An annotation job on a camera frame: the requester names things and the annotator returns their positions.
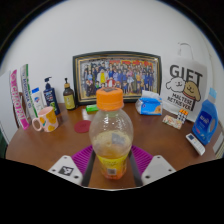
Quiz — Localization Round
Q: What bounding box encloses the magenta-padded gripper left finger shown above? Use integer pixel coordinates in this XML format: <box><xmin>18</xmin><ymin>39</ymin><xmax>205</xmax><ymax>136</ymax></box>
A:
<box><xmin>48</xmin><ymin>144</ymin><xmax>98</xmax><ymax>188</ymax></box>

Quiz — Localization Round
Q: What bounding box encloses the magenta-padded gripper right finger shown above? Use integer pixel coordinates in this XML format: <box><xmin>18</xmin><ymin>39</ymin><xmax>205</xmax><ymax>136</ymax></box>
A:
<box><xmin>127</xmin><ymin>145</ymin><xmax>177</xmax><ymax>188</ymax></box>

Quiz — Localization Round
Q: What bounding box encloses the orange-capped clear drink bottle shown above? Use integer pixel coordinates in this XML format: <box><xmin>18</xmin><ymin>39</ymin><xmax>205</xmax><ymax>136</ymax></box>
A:
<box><xmin>88</xmin><ymin>87</ymin><xmax>135</xmax><ymax>181</ymax></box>

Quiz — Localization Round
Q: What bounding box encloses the small patterned flat box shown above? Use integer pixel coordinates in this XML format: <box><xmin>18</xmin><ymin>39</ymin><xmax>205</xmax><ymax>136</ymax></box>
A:
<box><xmin>162</xmin><ymin>114</ymin><xmax>184</xmax><ymax>130</ymax></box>

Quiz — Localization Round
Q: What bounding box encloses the pink mug with yellow print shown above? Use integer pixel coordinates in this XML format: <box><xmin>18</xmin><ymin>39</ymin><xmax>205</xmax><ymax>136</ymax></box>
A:
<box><xmin>31</xmin><ymin>106</ymin><xmax>60</xmax><ymax>133</ymax></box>

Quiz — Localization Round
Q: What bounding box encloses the small green soap box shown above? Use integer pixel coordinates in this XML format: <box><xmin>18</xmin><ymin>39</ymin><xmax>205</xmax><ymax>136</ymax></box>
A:
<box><xmin>85</xmin><ymin>103</ymin><xmax>100</xmax><ymax>113</ymax></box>

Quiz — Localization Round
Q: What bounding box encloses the white remote control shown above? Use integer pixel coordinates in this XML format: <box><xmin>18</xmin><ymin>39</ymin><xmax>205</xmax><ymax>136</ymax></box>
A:
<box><xmin>185</xmin><ymin>132</ymin><xmax>206</xmax><ymax>157</ymax></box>

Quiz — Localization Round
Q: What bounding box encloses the blue tissue pack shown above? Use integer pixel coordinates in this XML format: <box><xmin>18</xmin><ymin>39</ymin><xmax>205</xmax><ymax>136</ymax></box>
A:
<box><xmin>134</xmin><ymin>89</ymin><xmax>164</xmax><ymax>116</ymax></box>

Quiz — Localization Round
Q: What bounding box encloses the small orange and white box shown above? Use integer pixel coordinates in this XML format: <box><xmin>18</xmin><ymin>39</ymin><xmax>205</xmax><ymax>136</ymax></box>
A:
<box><xmin>177</xmin><ymin>108</ymin><xmax>190</xmax><ymax>124</ymax></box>

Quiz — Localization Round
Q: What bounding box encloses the brown pump bottle, yellow label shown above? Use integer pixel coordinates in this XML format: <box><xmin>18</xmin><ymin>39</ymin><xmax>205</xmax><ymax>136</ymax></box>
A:
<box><xmin>62</xmin><ymin>77</ymin><xmax>77</xmax><ymax>111</ymax></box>

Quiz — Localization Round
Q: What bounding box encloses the dark blue pump bottle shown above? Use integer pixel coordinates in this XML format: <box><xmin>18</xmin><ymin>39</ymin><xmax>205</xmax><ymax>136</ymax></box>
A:
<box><xmin>43</xmin><ymin>76</ymin><xmax>61</xmax><ymax>116</ymax></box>

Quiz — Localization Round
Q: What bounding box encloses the blue detergent bottle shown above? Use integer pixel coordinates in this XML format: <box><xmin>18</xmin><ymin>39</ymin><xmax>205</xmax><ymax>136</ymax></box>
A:
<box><xmin>191</xmin><ymin>87</ymin><xmax>219</xmax><ymax>146</ymax></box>

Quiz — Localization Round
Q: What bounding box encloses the white lotion bottle, blue cap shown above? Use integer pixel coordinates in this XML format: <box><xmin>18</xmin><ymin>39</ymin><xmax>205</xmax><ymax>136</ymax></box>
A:
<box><xmin>30</xmin><ymin>87</ymin><xmax>46</xmax><ymax>114</ymax></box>

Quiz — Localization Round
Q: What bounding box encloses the green crate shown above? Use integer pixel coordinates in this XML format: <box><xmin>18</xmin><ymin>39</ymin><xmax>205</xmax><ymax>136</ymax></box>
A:
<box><xmin>0</xmin><ymin>131</ymin><xmax>8</xmax><ymax>158</ymax></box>

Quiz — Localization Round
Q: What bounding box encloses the white paper gift bag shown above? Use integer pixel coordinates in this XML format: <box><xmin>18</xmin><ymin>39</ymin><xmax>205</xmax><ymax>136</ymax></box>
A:
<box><xmin>160</xmin><ymin>42</ymin><xmax>208</xmax><ymax>123</ymax></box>

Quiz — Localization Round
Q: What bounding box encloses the white tube with green stripe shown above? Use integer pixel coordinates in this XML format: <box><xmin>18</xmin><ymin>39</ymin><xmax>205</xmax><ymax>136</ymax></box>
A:
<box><xmin>19</xmin><ymin>63</ymin><xmax>38</xmax><ymax>121</ymax></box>

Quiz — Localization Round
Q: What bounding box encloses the pink and white tube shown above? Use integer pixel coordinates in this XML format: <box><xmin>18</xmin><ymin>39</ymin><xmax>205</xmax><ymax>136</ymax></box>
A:
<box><xmin>9</xmin><ymin>69</ymin><xmax>31</xmax><ymax>131</ymax></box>

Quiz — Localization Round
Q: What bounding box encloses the framed group picture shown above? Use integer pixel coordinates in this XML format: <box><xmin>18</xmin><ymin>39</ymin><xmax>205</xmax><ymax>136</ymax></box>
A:
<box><xmin>72</xmin><ymin>50</ymin><xmax>163</xmax><ymax>106</ymax></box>

